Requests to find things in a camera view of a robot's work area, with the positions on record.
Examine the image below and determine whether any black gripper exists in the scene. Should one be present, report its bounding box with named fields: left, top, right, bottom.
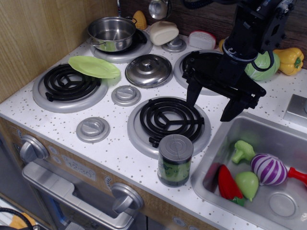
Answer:
left=186, top=55, right=266, bottom=122

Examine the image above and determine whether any steel pot lid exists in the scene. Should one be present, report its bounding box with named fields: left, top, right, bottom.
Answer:
left=125, top=54, right=172, bottom=88

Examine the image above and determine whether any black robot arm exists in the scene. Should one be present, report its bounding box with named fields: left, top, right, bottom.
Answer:
left=182, top=0, right=295, bottom=122

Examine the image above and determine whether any front centre black burner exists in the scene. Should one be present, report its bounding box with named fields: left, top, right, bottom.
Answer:
left=127, top=97, right=211, bottom=159

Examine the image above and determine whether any yellow toy squash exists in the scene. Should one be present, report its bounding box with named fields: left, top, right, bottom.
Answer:
left=218, top=39, right=225, bottom=52

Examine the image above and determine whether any red white cheese wedge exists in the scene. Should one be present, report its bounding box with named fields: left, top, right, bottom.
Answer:
left=189, top=31, right=216, bottom=50

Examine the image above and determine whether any green toy broccoli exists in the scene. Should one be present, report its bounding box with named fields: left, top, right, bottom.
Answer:
left=231, top=140, right=256, bottom=164

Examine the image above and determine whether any green toy cabbage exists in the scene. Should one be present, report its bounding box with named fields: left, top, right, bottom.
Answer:
left=245, top=52, right=280, bottom=81

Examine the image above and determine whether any grey stove knob back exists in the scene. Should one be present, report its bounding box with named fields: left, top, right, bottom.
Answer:
left=162, top=35, right=187, bottom=53

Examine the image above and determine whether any grey stove knob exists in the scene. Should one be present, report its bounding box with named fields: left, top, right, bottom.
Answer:
left=111, top=85, right=141, bottom=107
left=76, top=117, right=110, bottom=143
left=162, top=35, right=187, bottom=53

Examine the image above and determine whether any green labelled toy can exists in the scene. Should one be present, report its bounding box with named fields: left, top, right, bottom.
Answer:
left=157, top=134, right=194, bottom=187

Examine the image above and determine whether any grey faucet base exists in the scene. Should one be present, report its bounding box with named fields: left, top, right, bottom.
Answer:
left=283, top=94, right=307, bottom=127

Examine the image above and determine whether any beige toy bread loaf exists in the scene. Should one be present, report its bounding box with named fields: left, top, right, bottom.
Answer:
left=150, top=21, right=179, bottom=46

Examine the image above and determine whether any yellow toy bell pepper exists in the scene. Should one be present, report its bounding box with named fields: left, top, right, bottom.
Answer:
left=273, top=47, right=304, bottom=76

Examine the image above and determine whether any grey stove knob middle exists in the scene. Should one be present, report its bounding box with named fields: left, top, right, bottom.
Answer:
left=111, top=85, right=141, bottom=107

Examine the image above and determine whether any light green toy pear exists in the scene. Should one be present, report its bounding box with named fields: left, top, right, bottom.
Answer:
left=235, top=172, right=259, bottom=202

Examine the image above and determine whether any purple toy onion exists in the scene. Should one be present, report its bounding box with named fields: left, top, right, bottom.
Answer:
left=250, top=153, right=288, bottom=185

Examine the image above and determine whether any red toy chili pepper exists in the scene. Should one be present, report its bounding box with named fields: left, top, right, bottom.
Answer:
left=218, top=164, right=245, bottom=207

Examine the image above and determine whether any toy corn cob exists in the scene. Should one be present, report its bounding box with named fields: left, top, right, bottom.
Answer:
left=132, top=10, right=147, bottom=30

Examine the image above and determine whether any hanging steel ladle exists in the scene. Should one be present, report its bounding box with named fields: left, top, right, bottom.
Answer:
left=148, top=0, right=172, bottom=20

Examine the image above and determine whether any grey stove knob front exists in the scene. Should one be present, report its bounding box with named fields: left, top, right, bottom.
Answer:
left=76, top=117, right=110, bottom=143

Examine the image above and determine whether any steel sink basin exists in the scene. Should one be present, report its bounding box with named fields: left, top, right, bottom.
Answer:
left=191, top=113, right=307, bottom=230

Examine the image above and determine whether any light green plastic plate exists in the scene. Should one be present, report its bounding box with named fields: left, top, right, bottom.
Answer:
left=68, top=56, right=120, bottom=79

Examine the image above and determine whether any right oven dial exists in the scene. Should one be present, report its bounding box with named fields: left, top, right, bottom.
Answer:
left=111, top=183, right=144, bottom=214

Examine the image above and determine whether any oven dial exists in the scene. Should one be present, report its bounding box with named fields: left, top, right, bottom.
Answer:
left=111, top=183, right=144, bottom=214
left=20, top=135, right=49, bottom=162

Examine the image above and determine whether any front left black burner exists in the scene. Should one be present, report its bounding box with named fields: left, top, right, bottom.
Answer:
left=33, top=64, right=108, bottom=113

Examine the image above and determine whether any left oven dial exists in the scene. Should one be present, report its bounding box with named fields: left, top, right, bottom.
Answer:
left=20, top=135, right=49, bottom=162

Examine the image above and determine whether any orange toy on floor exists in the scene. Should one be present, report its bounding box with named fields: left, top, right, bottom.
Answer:
left=9, top=212, right=36, bottom=229

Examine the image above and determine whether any red toy handle piece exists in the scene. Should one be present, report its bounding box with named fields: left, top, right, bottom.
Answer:
left=288, top=167, right=307, bottom=186

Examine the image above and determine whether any steel pot with handles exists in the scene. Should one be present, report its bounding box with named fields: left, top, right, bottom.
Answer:
left=87, top=17, right=137, bottom=52

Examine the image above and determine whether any grey oven door handle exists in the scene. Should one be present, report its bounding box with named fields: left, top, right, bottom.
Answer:
left=22, top=162, right=135, bottom=230

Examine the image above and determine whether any black cable on floor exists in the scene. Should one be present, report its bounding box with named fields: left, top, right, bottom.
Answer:
left=0, top=207, right=39, bottom=230

